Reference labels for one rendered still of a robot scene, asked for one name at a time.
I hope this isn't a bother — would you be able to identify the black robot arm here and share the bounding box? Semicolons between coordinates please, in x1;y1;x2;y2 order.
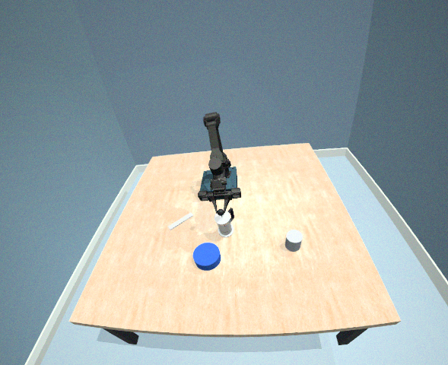
204;112;231;190

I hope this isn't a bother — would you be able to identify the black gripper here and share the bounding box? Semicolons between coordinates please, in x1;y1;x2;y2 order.
198;185;241;214

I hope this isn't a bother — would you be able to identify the grey cylinder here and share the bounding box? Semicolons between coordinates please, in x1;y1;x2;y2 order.
285;230;303;252

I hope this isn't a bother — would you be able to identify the blue short cylinder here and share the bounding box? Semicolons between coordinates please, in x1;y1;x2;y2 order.
193;243;221;271

